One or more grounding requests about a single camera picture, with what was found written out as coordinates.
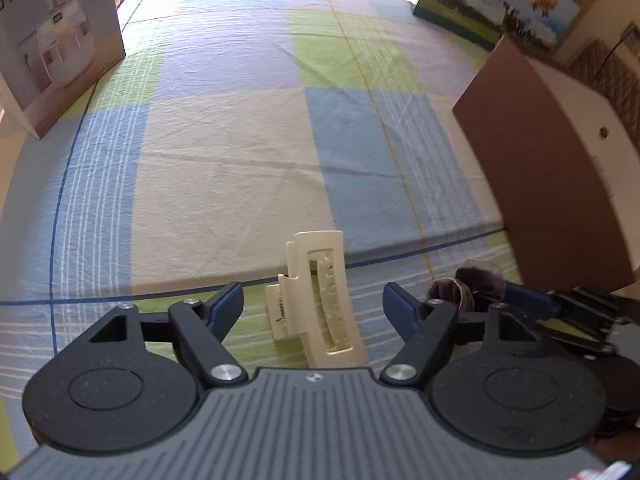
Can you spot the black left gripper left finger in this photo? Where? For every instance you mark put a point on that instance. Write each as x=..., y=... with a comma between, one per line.
x=200, y=328

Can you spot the cream hair claw clip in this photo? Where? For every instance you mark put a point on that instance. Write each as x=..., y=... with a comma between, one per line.
x=311, y=302

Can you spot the blue milk carton box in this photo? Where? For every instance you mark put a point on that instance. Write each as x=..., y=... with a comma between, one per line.
x=538, y=23

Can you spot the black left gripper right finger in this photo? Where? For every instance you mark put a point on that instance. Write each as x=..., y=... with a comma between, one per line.
x=427, y=330

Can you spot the brown cardboard sorting box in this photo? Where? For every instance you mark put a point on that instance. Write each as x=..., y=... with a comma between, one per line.
x=562, y=168

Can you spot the dark purple velvet scrunchie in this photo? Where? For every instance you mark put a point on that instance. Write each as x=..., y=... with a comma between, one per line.
x=468, y=287

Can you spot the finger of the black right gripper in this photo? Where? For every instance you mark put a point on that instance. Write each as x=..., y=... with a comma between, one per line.
x=533, y=303

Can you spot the plaid tablecloth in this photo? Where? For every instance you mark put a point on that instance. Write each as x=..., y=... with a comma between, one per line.
x=230, y=126

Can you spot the white humidifier box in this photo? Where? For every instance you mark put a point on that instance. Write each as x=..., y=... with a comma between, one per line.
x=52, y=51

